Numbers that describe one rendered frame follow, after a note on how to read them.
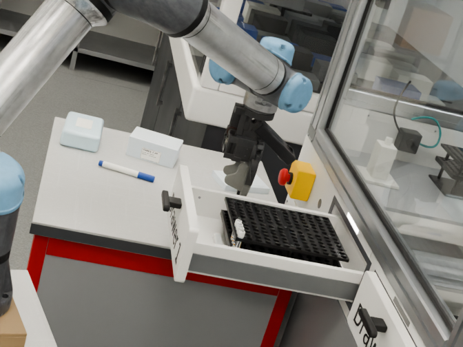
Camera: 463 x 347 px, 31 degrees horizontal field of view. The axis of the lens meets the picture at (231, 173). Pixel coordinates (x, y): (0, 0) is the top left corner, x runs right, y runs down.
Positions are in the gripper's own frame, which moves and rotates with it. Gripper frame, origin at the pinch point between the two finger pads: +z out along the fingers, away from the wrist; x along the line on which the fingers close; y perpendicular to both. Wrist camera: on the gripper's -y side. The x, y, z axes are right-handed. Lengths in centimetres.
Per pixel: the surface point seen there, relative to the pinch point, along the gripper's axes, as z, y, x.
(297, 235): -5.9, -7.2, 28.7
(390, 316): -9, -18, 57
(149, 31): 61, 20, -390
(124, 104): 84, 26, -296
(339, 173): -13.4, -16.6, 9.8
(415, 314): -12, -20, 62
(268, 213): -5.6, -2.2, 20.7
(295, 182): -3.9, -11.8, -4.0
